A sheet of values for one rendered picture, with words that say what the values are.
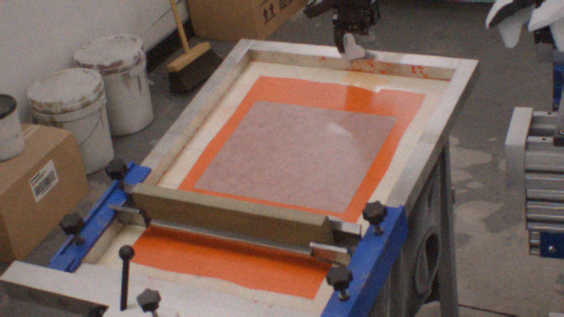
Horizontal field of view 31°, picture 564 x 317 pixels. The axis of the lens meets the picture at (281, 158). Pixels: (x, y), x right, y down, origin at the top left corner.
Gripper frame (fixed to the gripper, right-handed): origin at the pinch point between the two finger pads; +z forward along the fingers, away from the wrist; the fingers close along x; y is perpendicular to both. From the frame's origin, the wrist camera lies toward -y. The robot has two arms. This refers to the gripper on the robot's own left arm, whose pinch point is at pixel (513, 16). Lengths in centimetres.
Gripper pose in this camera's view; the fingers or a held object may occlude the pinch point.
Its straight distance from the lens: 115.1
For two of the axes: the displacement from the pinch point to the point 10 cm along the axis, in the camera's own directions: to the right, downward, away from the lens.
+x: -7.1, -1.4, 6.9
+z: -6.7, 4.6, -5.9
